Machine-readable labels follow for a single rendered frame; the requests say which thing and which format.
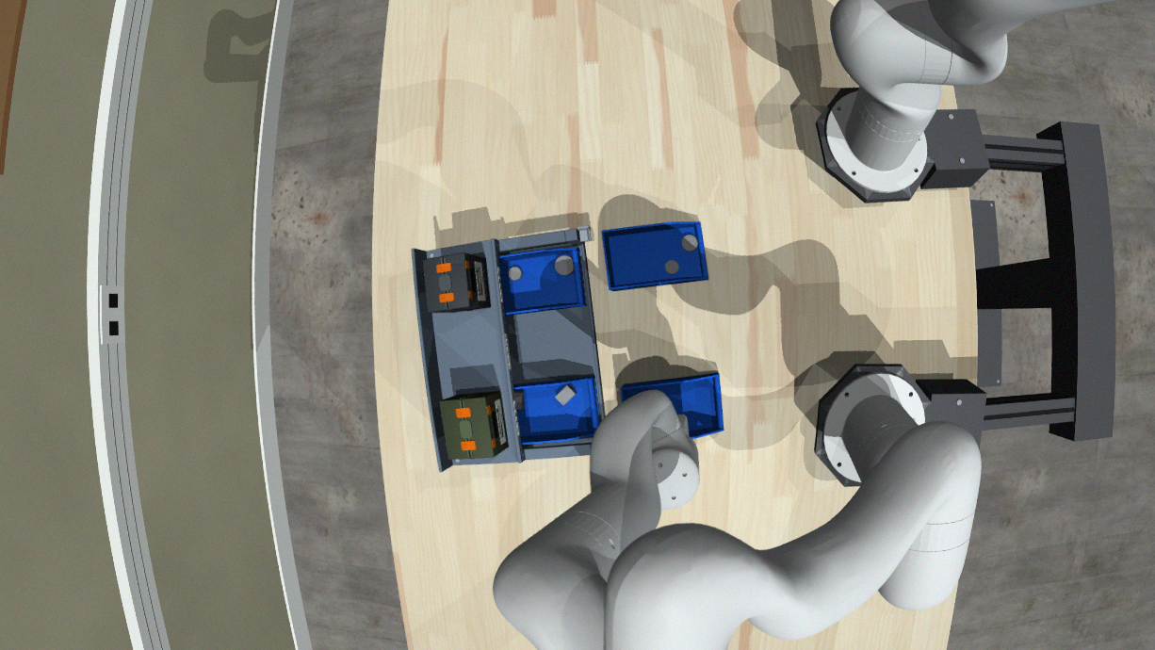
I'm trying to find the dark grey case with orange latches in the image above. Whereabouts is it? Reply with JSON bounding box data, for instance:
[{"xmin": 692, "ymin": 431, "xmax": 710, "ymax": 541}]
[{"xmin": 423, "ymin": 252, "xmax": 491, "ymax": 313}]

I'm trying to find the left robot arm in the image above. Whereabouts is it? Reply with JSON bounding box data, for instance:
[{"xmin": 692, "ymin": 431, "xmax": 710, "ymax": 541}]
[{"xmin": 493, "ymin": 372, "xmax": 982, "ymax": 650}]

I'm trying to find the grey metal shelf rack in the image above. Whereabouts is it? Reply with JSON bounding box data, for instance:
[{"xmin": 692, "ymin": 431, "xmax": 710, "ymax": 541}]
[{"xmin": 412, "ymin": 225, "xmax": 605, "ymax": 472}]

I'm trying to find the blue open-front bin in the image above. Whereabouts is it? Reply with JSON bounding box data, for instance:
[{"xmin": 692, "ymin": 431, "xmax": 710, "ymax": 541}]
[
  {"xmin": 601, "ymin": 221, "xmax": 708, "ymax": 291},
  {"xmin": 513, "ymin": 376, "xmax": 599, "ymax": 444},
  {"xmin": 620, "ymin": 373, "xmax": 724, "ymax": 439},
  {"xmin": 498, "ymin": 248, "xmax": 586, "ymax": 316}
]

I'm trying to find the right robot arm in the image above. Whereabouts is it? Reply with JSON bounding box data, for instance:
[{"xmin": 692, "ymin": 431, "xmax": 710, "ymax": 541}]
[{"xmin": 826, "ymin": 0, "xmax": 1119, "ymax": 193}]

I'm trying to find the olive green case with orange latches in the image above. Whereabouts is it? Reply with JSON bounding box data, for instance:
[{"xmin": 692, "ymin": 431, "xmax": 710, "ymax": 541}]
[{"xmin": 439, "ymin": 391, "xmax": 509, "ymax": 460}]

